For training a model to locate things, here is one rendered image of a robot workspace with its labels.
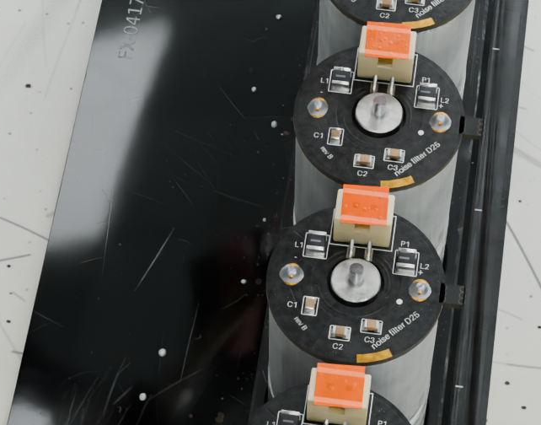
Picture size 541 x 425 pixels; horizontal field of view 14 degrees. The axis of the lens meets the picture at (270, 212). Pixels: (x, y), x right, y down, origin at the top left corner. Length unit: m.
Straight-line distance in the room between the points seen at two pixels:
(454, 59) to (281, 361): 0.06
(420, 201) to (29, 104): 0.10
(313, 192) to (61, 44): 0.09
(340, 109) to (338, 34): 0.02
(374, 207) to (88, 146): 0.09
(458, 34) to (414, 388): 0.06
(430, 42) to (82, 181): 0.07
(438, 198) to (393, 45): 0.02
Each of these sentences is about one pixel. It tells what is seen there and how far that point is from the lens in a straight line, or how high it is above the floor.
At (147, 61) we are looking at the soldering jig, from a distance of 0.38.
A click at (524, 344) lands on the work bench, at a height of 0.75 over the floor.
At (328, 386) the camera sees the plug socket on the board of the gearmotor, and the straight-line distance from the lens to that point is 0.29.
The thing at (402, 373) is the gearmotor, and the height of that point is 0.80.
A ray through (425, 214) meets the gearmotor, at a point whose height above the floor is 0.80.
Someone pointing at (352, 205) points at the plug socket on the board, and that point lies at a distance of 0.30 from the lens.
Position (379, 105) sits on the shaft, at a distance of 0.31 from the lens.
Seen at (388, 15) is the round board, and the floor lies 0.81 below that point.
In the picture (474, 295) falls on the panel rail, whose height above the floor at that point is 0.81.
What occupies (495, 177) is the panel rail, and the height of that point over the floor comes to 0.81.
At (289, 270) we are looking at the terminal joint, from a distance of 0.30.
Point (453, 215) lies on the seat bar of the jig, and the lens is 0.35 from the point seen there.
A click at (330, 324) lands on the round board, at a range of 0.30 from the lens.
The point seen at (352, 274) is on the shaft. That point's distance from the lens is 0.30.
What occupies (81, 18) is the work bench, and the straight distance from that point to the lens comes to 0.40.
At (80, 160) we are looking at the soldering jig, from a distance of 0.37.
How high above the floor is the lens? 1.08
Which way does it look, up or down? 60 degrees down
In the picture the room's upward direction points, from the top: straight up
